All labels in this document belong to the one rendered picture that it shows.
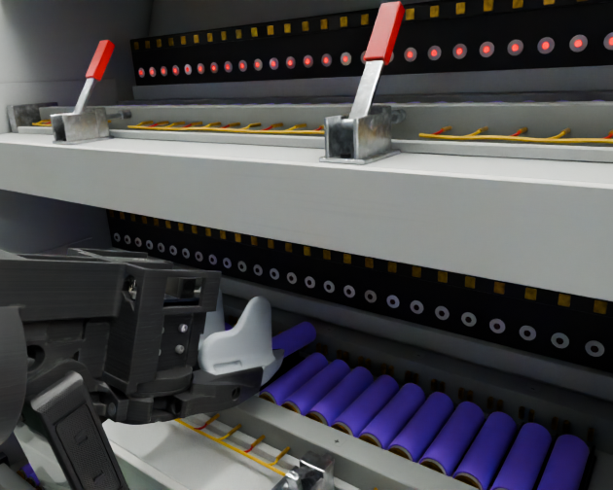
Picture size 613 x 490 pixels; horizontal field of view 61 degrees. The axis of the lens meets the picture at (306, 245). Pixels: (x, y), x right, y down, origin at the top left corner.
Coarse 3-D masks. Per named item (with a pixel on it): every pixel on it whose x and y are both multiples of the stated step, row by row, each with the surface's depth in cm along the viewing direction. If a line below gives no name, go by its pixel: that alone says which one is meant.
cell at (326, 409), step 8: (360, 368) 39; (352, 376) 38; (360, 376) 38; (368, 376) 38; (344, 384) 37; (352, 384) 37; (360, 384) 37; (368, 384) 38; (336, 392) 36; (344, 392) 36; (352, 392) 37; (360, 392) 37; (328, 400) 35; (336, 400) 35; (344, 400) 36; (352, 400) 36; (312, 408) 35; (320, 408) 34; (328, 408) 35; (336, 408) 35; (344, 408) 36; (320, 416) 34; (328, 416) 34; (336, 416) 35; (328, 424) 34
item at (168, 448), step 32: (224, 288) 53; (256, 288) 50; (352, 320) 44; (384, 320) 42; (448, 352) 39; (480, 352) 38; (512, 352) 36; (576, 384) 34; (608, 384) 33; (128, 448) 35; (160, 448) 34; (192, 448) 34; (224, 448) 34; (128, 480) 34; (160, 480) 32; (192, 480) 32; (224, 480) 31; (256, 480) 31; (608, 480) 30
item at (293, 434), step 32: (224, 416) 35; (256, 416) 33; (288, 416) 33; (288, 448) 32; (320, 448) 30; (352, 448) 30; (352, 480) 30; (384, 480) 28; (416, 480) 28; (448, 480) 27
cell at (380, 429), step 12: (408, 384) 37; (396, 396) 35; (408, 396) 35; (420, 396) 36; (384, 408) 34; (396, 408) 34; (408, 408) 34; (372, 420) 33; (384, 420) 33; (396, 420) 33; (408, 420) 34; (372, 432) 32; (384, 432) 32; (396, 432) 33; (384, 444) 32
